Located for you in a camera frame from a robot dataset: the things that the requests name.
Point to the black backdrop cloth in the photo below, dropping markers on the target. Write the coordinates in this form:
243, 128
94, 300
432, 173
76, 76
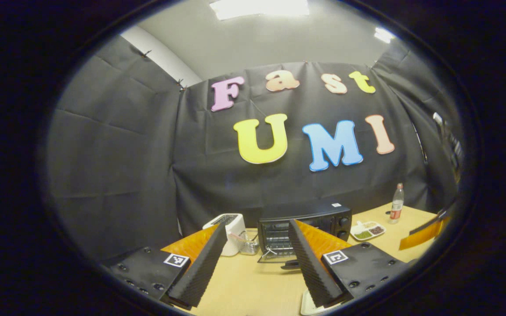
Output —
125, 153

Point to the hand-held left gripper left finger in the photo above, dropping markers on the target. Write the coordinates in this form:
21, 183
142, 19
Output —
200, 272

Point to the cream plate with pink food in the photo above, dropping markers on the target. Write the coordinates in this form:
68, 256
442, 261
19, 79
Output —
308, 307

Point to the clear plastic water bottle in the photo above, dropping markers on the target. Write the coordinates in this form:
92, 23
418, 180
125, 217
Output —
396, 206

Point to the large ceiling light panel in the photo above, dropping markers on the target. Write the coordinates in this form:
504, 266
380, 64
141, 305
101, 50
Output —
259, 8

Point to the black electric oven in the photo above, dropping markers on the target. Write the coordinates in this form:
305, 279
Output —
319, 215

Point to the white divided dish with beans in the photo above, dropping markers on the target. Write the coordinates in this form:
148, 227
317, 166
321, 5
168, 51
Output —
367, 231

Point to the small ceiling light panel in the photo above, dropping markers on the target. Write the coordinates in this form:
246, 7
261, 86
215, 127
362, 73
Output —
383, 35

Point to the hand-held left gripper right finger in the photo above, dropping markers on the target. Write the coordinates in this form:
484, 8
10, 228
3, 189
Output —
312, 267

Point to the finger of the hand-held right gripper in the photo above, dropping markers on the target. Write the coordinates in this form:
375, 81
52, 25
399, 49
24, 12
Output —
428, 224

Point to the white toaster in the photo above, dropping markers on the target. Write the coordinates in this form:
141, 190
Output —
231, 224

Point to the small clear glass container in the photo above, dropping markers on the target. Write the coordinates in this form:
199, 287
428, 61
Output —
248, 248

